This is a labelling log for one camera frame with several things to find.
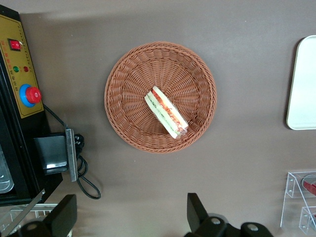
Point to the cream plastic tray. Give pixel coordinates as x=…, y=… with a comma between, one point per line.
x=304, y=86

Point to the black sealing machine yellow panel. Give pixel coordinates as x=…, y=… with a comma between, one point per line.
x=14, y=123

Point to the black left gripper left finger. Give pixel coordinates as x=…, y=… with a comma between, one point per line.
x=61, y=217

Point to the triangle sandwich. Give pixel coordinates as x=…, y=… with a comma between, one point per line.
x=165, y=111

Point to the red cola bottle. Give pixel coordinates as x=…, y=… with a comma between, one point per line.
x=309, y=185

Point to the brown round wicker basket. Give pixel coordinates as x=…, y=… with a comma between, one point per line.
x=128, y=74

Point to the clear acrylic bottle rack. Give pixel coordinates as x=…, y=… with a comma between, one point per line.
x=290, y=187

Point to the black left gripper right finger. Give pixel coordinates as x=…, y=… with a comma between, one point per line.
x=197, y=217

